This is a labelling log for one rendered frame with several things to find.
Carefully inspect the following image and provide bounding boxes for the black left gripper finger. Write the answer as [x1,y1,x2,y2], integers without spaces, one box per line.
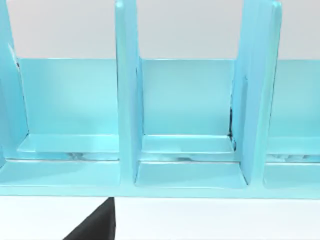
[61,196,117,240]

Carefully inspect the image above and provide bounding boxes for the light blue rack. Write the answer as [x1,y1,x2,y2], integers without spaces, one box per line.
[0,0,320,201]

